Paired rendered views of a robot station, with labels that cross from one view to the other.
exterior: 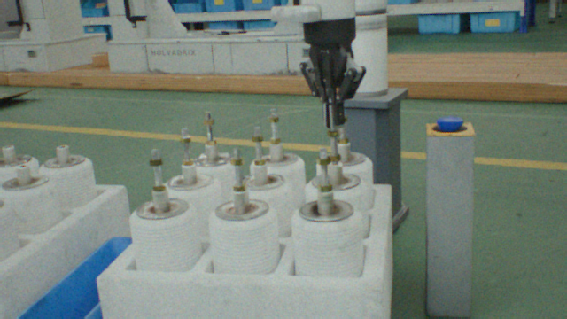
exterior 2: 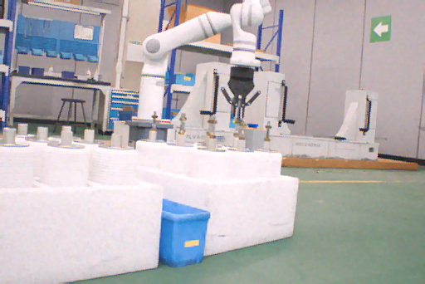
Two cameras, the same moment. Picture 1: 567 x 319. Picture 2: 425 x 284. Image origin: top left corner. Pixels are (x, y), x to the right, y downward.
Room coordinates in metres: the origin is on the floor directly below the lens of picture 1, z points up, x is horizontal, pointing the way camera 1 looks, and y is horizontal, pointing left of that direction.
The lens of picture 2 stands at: (0.21, 1.20, 0.32)
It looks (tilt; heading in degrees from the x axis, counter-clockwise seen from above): 3 degrees down; 301
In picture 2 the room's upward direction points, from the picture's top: 5 degrees clockwise
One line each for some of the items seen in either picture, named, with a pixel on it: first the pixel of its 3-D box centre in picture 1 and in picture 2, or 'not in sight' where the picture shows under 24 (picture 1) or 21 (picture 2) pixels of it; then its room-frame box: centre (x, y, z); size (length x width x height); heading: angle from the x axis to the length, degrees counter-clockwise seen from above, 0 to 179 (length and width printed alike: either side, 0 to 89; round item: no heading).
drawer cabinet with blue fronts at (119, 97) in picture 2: not in sight; (118, 112); (4.98, -4.03, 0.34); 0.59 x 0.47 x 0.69; 151
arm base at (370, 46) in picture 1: (365, 54); (150, 100); (1.32, -0.19, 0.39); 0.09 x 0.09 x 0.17; 61
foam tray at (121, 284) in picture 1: (268, 274); (204, 200); (0.90, 0.04, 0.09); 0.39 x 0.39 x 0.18; 78
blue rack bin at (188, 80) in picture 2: not in sight; (179, 79); (4.05, -4.25, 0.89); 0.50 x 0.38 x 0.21; 153
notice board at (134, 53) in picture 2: not in sight; (140, 51); (5.20, -4.69, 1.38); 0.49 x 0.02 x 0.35; 61
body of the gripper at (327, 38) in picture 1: (330, 46); (241, 80); (0.88, -0.08, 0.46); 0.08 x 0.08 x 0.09
